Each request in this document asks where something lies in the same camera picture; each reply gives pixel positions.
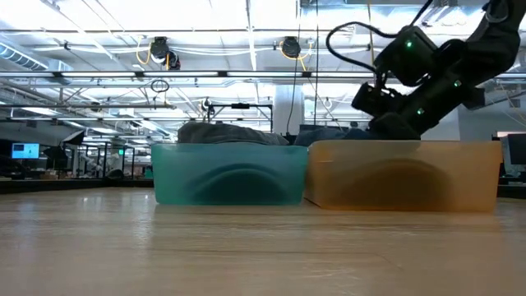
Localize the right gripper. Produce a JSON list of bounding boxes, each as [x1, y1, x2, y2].
[[352, 77, 468, 136]]

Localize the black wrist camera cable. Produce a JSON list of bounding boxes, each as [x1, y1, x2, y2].
[[325, 0, 436, 77]]

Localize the black ceiling cable reel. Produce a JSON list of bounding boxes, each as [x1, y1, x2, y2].
[[148, 35, 182, 72], [279, 35, 303, 60]]

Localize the background robot workstation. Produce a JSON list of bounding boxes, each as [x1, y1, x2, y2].
[[73, 141, 137, 181]]

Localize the silver ventilation duct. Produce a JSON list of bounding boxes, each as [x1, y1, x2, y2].
[[0, 40, 53, 73]]

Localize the green translucent plastic bin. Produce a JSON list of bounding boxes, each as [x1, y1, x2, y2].
[[150, 142, 310, 206]]

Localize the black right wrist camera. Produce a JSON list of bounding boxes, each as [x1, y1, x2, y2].
[[376, 24, 440, 88]]

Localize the orange translucent plastic bin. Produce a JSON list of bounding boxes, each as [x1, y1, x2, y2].
[[304, 139, 505, 214]]

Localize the gray denim cap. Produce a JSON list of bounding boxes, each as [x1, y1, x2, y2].
[[177, 121, 290, 146], [191, 163, 290, 206]]

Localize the black computer monitor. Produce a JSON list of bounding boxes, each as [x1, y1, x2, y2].
[[501, 131, 526, 178]]

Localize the monitor with blue screen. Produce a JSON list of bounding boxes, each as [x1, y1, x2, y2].
[[11, 141, 41, 160]]

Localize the black gantry frame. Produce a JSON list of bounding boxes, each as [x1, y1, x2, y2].
[[207, 102, 275, 133]]

